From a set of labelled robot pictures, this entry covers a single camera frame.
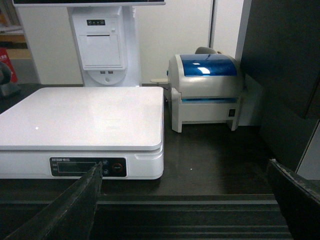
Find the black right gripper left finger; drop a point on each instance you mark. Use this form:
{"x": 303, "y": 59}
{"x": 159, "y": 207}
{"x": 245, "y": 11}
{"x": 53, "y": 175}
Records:
{"x": 70, "y": 216}

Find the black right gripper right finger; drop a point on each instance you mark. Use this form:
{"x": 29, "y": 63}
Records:
{"x": 298, "y": 200}

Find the white checkout scale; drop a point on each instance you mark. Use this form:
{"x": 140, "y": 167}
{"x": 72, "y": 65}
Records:
{"x": 62, "y": 132}

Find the white blue label printer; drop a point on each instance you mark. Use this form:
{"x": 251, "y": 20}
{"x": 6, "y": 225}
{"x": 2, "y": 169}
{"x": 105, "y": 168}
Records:
{"x": 204, "y": 89}

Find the black barcode scanner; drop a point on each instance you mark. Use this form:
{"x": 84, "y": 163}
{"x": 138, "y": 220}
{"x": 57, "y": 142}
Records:
{"x": 7, "y": 88}

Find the grey office chair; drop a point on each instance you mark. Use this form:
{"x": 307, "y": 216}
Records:
{"x": 205, "y": 50}

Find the white POS terminal stand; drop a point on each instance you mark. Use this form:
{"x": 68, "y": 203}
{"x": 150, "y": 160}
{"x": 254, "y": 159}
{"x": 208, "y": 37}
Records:
{"x": 105, "y": 36}

